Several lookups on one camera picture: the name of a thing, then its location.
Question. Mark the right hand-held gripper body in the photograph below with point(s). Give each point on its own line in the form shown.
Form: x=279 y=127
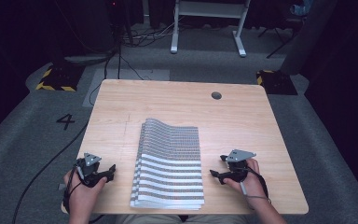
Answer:
x=237 y=165

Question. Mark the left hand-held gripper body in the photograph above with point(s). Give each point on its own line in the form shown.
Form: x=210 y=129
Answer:
x=88 y=165

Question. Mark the grey white striped cloth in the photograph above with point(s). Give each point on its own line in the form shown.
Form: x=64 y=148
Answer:
x=169 y=165

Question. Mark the person's right hand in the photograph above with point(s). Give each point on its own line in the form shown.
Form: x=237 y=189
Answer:
x=253 y=183

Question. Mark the person's left hand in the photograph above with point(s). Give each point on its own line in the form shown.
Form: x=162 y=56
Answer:
x=80 y=194

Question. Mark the person's lap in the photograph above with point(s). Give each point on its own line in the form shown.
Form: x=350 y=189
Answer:
x=180 y=219

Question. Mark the dark round table grommet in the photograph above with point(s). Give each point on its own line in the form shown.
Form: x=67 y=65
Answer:
x=216 y=95

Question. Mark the black stand pole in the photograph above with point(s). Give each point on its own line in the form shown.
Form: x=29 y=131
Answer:
x=119 y=46

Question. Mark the black tripod stand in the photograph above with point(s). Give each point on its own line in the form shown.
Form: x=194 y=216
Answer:
x=279 y=37

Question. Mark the blue bundle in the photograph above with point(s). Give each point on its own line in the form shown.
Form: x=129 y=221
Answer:
x=301 y=7

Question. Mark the black yellow striped base plate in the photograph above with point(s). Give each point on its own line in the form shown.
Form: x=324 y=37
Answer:
x=276 y=82
x=60 y=79

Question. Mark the white desk frame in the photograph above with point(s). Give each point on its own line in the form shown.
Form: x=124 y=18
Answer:
x=209 y=9

